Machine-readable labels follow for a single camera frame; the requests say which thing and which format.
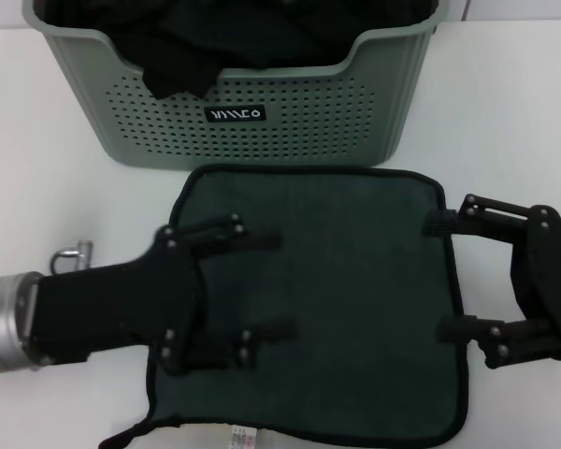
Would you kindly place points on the green perforated storage basket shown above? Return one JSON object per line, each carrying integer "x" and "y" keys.
{"x": 308, "y": 131}

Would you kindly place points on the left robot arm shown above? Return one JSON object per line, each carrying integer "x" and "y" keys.
{"x": 0, "y": 318}

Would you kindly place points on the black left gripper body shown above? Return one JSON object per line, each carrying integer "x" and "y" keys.
{"x": 112, "y": 304}

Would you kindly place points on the green yellow towel black trim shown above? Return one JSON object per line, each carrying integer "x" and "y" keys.
{"x": 346, "y": 280}

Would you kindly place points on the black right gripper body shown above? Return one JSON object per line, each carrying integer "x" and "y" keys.
{"x": 542, "y": 276}

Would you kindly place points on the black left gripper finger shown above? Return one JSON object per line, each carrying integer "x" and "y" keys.
{"x": 215, "y": 351}
{"x": 257, "y": 241}

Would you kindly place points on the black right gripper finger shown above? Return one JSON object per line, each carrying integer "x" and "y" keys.
{"x": 491, "y": 217}
{"x": 519, "y": 343}

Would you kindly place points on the black cloth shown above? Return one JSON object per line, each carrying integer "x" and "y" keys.
{"x": 168, "y": 70}

